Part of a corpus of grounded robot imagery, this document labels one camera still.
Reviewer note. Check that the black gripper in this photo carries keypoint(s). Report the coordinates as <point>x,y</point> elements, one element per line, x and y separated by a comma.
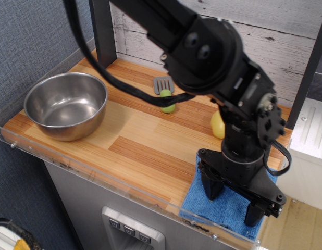
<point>249,177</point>

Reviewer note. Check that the blue microfiber cloth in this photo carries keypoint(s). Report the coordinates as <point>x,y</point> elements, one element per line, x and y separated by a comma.
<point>227,210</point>

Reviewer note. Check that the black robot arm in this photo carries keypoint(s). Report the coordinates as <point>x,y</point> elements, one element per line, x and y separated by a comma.
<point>206,57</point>

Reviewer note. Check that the white toy sink unit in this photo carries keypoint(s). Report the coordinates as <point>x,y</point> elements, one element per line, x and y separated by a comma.
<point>304,179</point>

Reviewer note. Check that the yellow toy potato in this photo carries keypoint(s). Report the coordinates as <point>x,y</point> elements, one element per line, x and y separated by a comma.
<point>217,125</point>

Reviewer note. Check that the silver dispenser button panel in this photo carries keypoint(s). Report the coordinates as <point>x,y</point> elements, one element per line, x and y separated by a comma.
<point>126,233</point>

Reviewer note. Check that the grey toy fridge cabinet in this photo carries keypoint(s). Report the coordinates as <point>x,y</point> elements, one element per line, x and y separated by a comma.
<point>140,213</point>

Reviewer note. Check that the stainless steel bowl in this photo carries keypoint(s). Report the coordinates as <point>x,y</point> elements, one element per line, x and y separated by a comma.
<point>68,106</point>

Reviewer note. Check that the black and yellow object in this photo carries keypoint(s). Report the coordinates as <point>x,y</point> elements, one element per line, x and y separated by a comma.
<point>13,236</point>

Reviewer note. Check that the dark right frame post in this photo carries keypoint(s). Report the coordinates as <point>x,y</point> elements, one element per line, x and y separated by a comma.
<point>306,81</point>

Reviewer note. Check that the dark frame post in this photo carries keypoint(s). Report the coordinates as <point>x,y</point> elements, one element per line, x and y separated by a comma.
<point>103,32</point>
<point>306,81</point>

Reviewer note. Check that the green handled grey toy spatula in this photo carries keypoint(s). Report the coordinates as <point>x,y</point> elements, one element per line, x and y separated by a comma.
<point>163,86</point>

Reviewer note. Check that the dark left frame post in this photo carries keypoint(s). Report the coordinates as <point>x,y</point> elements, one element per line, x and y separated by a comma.
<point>103,32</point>

